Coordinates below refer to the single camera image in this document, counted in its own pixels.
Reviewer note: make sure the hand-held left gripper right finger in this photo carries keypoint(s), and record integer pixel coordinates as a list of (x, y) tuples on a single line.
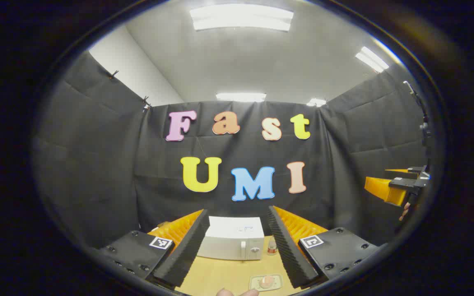
[(288, 255)]

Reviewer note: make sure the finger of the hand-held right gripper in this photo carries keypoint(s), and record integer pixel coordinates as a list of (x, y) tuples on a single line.
[(381, 189), (397, 171)]

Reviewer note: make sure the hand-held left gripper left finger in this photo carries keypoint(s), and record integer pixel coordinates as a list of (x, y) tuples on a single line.
[(183, 255)]

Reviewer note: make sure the round bread bun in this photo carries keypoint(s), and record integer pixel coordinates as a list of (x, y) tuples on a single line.
[(266, 281)]

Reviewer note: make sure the white microwave oven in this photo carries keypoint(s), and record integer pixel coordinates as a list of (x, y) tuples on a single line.
[(228, 238)]

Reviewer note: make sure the clear bottle with red label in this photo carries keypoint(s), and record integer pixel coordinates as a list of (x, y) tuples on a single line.
[(272, 246)]

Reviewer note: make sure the square cream plate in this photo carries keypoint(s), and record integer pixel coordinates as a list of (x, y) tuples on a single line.
[(255, 284)]

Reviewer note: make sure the black backdrop cloth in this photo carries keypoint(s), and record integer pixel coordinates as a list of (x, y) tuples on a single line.
[(97, 164)]

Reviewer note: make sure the small black binder clip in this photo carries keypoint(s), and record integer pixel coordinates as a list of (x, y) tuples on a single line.
[(145, 101), (113, 74)]

